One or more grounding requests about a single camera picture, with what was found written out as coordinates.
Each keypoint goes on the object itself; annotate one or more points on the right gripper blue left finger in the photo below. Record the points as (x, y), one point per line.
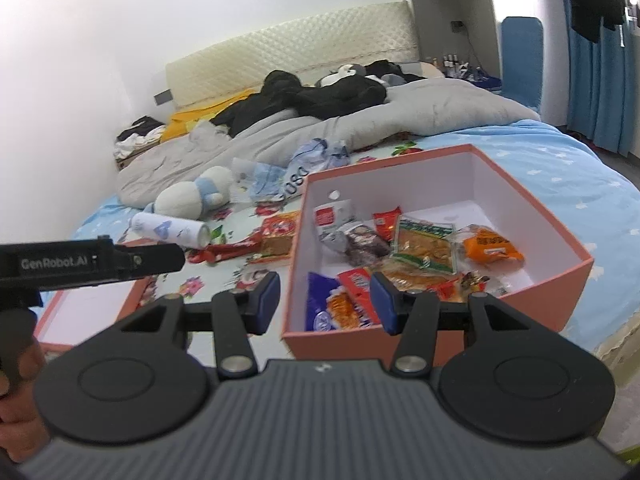
(237, 314)

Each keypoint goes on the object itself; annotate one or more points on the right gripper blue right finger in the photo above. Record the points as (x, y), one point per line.
(413, 318)

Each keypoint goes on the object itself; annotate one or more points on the dark red stick packet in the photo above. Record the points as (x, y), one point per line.
(214, 253)

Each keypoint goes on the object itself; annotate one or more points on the red snack packet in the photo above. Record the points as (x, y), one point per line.
(356, 282)

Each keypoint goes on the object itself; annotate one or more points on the green pickled vegetable packet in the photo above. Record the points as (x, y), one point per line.
(424, 245)

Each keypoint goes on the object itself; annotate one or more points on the blue purple snack bag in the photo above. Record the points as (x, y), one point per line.
(327, 305)

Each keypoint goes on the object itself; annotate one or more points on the brown snack packet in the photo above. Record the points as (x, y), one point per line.
(360, 244)

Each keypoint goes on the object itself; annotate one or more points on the orange snack packet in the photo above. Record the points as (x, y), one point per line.
(483, 245)

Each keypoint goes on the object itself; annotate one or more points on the red tofu strip packet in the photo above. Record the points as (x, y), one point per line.
(276, 237)

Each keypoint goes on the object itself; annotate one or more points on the person's left hand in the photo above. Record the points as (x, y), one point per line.
(23, 433)

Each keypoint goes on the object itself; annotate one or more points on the pink box lid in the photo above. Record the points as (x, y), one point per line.
(74, 315)

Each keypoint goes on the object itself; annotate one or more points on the floral tablecloth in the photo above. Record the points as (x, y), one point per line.
(287, 337)

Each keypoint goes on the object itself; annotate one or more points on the pink open gift box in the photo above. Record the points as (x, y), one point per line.
(448, 221)

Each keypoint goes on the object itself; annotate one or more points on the white spray bottle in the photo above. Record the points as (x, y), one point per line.
(183, 232)

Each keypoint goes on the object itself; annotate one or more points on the white blue plush toy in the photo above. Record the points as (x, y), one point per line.
(192, 200)

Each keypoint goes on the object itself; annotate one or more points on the clear blue plastic bag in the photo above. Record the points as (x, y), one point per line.
(256, 182)

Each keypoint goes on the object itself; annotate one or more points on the crumpled white race bib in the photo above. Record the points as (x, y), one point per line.
(314, 156)

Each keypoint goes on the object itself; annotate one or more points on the cardboard box with clothes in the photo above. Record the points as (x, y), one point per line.
(142, 135)

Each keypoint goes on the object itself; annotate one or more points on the yellow pillow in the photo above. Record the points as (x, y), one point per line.
(183, 121)

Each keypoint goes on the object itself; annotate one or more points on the grey duvet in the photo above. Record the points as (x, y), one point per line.
(424, 108)

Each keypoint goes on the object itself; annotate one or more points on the blue bed sheet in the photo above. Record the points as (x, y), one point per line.
(594, 201)

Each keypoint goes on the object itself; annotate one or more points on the black clothes pile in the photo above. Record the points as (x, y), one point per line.
(285, 91)

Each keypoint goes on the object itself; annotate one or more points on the black white plush toy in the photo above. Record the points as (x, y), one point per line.
(342, 72)

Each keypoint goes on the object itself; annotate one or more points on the cream padded headboard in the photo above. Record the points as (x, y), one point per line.
(307, 47)

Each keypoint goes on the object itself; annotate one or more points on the blue chair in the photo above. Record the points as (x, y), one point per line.
(522, 60)

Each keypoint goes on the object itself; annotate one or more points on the blue curtain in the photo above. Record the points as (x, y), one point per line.
(603, 85)

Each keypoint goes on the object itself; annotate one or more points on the grey wardrobe cabinet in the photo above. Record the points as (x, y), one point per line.
(464, 28)

